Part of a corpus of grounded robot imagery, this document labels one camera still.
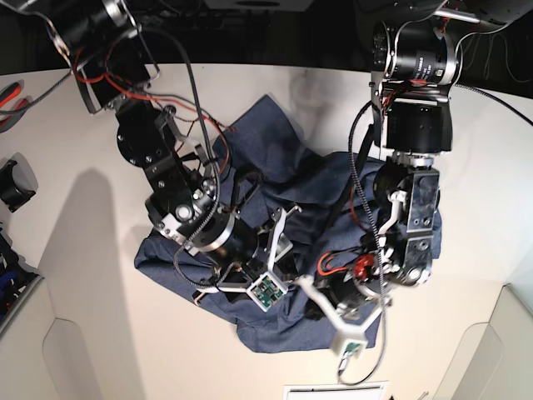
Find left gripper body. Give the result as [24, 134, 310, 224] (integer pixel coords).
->
[313, 253, 388, 321]

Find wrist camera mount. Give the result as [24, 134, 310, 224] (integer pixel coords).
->
[293, 274, 391, 361]
[193, 203, 301, 313]

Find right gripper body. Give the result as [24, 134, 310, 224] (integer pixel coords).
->
[195, 212, 296, 293]

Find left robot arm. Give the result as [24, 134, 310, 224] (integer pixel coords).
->
[310, 1, 532, 321]

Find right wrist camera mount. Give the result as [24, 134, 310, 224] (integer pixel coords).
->
[193, 203, 301, 313]

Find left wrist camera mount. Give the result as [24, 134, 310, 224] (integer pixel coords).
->
[293, 274, 391, 361]

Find black cylindrical holder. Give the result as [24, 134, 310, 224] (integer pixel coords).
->
[1, 159, 36, 213]

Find white cable on floor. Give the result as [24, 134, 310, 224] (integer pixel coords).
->
[457, 28, 533, 83]

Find orange handled pliers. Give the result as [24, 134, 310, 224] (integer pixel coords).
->
[1, 82, 31, 133]

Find blue t-shirt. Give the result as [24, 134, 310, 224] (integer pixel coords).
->
[133, 93, 443, 355]

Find bin of blue parts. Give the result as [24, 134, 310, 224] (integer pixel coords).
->
[1, 224, 42, 323]

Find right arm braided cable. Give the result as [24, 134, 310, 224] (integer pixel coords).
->
[137, 24, 242, 293]

